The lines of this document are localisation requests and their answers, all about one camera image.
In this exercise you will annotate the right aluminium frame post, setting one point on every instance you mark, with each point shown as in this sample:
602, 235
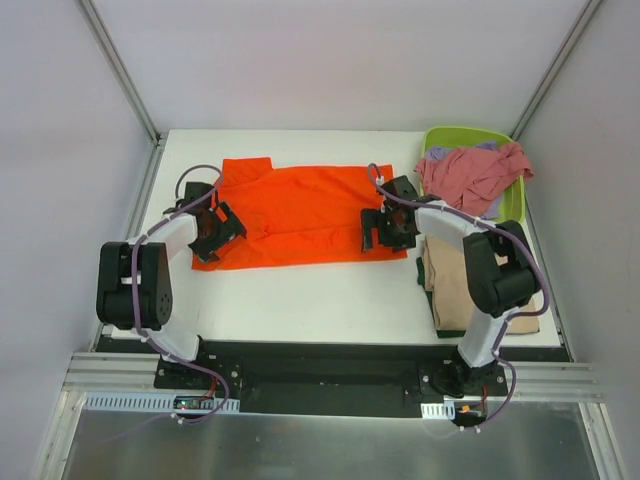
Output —
576, 32

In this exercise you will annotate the white cable duct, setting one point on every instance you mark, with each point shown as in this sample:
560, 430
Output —
438, 411
159, 403

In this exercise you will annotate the orange t shirt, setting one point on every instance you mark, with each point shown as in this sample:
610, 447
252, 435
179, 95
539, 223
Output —
297, 215

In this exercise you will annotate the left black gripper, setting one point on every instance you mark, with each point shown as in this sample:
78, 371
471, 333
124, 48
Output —
226, 232

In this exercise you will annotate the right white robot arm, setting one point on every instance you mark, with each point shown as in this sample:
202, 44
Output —
501, 273

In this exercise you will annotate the folded beige t shirt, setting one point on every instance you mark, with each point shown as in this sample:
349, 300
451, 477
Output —
445, 261

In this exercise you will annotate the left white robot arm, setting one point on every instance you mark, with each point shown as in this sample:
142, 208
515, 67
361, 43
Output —
134, 288

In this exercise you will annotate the lavender t shirt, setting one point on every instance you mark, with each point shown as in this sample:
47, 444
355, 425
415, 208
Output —
460, 176

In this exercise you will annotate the pink t shirt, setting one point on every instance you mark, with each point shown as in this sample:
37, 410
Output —
511, 163

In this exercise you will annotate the folded dark green t shirt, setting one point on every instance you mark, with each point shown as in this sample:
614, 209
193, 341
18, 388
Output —
449, 306

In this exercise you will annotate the right white cable duct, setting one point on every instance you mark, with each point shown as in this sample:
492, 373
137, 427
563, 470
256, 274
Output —
438, 411

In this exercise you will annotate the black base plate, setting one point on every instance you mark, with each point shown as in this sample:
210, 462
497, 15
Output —
361, 380

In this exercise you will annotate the green plastic basin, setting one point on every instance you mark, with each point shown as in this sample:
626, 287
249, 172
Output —
512, 204

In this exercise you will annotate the aluminium frame post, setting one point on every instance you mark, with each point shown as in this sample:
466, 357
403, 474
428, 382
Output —
115, 62
576, 32

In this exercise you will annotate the left aluminium frame post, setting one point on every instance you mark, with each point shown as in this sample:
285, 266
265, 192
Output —
115, 62

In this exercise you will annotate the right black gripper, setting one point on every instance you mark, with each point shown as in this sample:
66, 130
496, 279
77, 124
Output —
376, 228

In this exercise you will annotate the left aluminium table rail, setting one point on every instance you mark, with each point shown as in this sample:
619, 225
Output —
138, 210

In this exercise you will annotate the left white cable duct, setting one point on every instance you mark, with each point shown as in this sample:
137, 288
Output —
159, 403

